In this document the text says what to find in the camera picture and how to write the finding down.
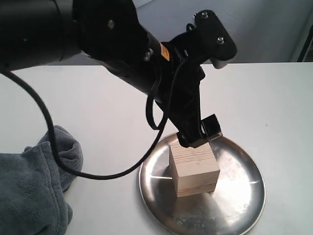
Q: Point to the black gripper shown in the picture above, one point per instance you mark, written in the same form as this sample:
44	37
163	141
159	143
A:
163	71

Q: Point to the light wooden cube block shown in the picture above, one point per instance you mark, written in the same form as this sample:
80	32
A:
194	170

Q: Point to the grey fleece cloth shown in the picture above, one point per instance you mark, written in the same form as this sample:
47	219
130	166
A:
32	189

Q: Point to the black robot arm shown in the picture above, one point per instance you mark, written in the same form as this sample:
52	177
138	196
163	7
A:
38	32

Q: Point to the round stainless steel plate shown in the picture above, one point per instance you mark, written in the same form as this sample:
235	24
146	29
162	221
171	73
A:
233	208

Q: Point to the grey fabric backdrop curtain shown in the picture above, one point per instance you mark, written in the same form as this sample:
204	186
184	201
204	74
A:
264	31

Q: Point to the dark stand pole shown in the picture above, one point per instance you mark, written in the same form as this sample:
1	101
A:
306	54

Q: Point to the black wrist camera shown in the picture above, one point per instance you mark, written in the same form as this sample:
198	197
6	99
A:
210	40

